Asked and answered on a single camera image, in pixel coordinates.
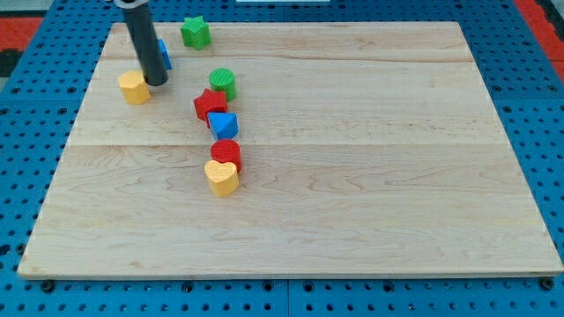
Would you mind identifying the light wooden board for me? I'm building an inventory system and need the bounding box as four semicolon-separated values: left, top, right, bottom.
19;22;563;280

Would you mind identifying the yellow hexagon block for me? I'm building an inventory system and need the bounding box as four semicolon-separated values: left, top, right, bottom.
118;70;151;105

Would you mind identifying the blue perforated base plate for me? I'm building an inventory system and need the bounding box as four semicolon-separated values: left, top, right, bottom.
1;1;563;316

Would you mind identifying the yellow heart block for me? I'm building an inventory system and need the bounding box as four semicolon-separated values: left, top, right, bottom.
204;160;240;197

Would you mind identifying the blue triangular prism block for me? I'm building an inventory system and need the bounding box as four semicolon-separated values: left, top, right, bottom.
208;112;239;140

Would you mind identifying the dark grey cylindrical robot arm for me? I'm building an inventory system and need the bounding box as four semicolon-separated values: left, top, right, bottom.
114;0;168;86

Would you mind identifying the green star block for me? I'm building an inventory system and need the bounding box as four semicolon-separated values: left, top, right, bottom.
181;16;212;50

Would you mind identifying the green cylinder block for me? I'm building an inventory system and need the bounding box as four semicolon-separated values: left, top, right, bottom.
208;68;237;101

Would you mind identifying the red star block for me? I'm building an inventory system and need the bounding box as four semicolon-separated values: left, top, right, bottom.
193;88;228;128

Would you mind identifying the blue block behind arm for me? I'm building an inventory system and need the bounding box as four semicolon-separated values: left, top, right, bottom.
158;39;173;70

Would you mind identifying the red cylinder block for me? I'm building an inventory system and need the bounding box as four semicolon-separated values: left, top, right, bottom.
210;139;242;173

